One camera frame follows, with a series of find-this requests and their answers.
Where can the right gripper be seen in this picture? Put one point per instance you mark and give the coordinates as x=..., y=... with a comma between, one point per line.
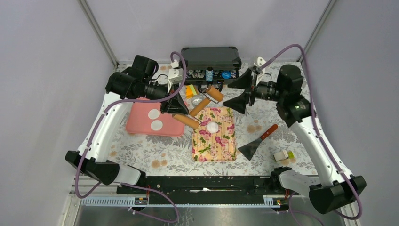
x=245, y=81

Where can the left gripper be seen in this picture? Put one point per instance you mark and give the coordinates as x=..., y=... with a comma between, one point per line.
x=176, y=105

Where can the wooden double-ended rolling pin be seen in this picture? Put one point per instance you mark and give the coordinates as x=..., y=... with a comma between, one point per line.
x=211, y=94

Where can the white dough ball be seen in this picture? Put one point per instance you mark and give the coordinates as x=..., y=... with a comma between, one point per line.
x=212, y=127

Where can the floral yellow tray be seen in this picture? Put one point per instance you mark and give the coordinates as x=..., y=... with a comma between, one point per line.
x=217, y=147

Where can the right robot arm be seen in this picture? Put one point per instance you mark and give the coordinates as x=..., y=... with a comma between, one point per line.
x=336, y=186

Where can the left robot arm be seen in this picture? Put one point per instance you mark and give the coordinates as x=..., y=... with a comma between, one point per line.
x=124, y=88

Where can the white dough wrapper upper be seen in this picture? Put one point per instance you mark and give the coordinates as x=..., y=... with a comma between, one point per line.
x=153, y=114

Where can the white dough wrapper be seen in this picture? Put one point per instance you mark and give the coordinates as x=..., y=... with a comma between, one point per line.
x=156, y=125
x=153, y=114

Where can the white dough wrapper lower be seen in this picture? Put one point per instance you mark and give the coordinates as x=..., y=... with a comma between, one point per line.
x=156, y=125

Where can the orange green sticky notes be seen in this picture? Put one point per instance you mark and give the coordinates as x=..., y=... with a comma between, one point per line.
x=190, y=91

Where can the blue small blind button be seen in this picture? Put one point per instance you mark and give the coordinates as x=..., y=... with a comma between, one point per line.
x=226, y=74

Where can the pink plastic tray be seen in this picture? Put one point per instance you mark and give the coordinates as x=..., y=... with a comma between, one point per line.
x=146, y=119

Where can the blue white chip stack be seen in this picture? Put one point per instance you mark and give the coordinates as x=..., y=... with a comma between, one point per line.
x=209, y=74

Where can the black poker chip case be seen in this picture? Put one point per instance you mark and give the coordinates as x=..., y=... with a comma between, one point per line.
x=198, y=59

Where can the white green eraser block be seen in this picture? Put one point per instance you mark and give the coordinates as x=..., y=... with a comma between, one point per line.
x=283, y=155

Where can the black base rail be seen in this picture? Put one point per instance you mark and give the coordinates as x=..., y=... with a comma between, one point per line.
x=207, y=190

